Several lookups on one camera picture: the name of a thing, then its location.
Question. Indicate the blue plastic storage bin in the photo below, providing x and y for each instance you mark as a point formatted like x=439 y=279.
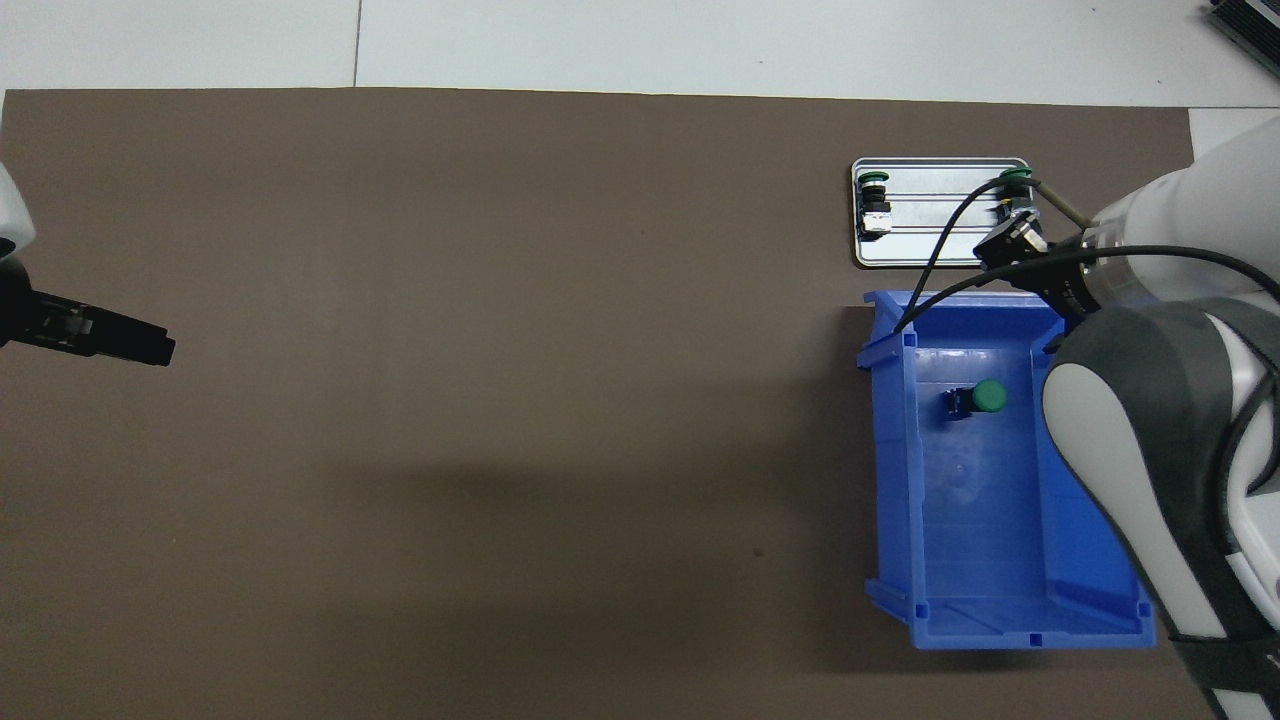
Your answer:
x=1000 y=560

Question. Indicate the green push button switch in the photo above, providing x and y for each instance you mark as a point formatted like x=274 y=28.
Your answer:
x=1018 y=205
x=990 y=397
x=876 y=215

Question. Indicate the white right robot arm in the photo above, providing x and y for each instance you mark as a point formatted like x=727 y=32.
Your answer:
x=1120 y=430

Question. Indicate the silver metal tray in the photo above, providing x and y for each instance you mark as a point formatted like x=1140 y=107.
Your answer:
x=930 y=245

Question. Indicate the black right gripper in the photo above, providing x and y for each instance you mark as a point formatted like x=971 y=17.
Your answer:
x=1078 y=285

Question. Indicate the brown table mat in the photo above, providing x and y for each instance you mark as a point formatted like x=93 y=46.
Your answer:
x=500 y=450

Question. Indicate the grey finned device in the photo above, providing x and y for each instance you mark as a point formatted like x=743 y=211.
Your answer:
x=1250 y=25

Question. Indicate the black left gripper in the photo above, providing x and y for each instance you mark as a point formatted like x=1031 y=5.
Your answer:
x=20 y=310

